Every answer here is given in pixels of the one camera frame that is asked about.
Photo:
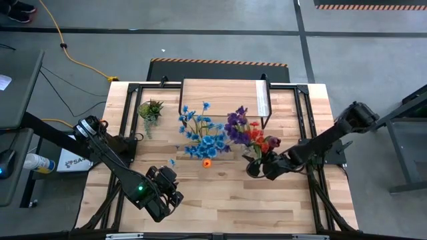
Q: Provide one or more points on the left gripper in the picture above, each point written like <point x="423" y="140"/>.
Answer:
<point x="165" y="200"/>

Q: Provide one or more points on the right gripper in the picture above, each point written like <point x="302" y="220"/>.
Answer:
<point x="280" y="163"/>

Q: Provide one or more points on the maroon artificial tulip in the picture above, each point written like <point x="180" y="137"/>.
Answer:
<point x="274" y="141"/>

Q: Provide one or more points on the red artificial flower bunch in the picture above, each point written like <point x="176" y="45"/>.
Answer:
<point x="256" y="135"/>

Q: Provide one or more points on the orange artificial tulip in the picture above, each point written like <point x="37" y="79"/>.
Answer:
<point x="207" y="163"/>

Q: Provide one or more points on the purple artificial flower bunch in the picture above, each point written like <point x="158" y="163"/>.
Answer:
<point x="233" y="120"/>

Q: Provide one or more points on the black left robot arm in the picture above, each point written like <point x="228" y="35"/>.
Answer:
<point x="113" y="160"/>

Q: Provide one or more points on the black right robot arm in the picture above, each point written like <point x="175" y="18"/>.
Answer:
<point x="320" y="143"/>

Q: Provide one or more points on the wooden shelf black metal legs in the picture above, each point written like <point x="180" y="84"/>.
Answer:
<point x="227" y="93"/>

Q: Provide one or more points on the loose blue flower blossom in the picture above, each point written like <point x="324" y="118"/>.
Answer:
<point x="172" y="162"/>

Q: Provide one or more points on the potted artificial succulent plant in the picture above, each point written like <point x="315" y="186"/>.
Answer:
<point x="150" y="110"/>

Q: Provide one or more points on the white box with logo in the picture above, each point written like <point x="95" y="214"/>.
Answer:
<point x="71" y="163"/>

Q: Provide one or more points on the black clamp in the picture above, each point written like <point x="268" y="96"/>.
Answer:
<point x="163" y="81"/>

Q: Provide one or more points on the grey metal cart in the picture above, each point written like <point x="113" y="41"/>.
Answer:
<point x="400" y="156"/>

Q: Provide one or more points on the black floor mat striped edge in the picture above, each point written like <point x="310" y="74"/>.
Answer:
<point x="166" y="71"/>
<point x="367" y="2"/>

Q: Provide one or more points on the black desk stand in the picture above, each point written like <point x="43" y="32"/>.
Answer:
<point x="50" y="133"/>

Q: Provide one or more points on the white bottle blue yellow label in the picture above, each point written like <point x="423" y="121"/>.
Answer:
<point x="36" y="162"/>

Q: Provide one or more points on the dark grey desk top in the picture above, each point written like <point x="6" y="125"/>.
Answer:
<point x="13" y="193"/>
<point x="20" y="100"/>

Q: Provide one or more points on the black computer mouse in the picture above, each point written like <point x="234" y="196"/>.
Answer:
<point x="6" y="163"/>

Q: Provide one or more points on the white paper sheet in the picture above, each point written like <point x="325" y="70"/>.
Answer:
<point x="4" y="81"/>

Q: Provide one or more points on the person's shoe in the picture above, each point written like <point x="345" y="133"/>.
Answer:
<point x="20" y="17"/>
<point x="25" y="7"/>

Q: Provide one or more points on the silver metal bracket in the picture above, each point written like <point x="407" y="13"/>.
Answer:
<point x="310" y="237"/>
<point x="123" y="236"/>

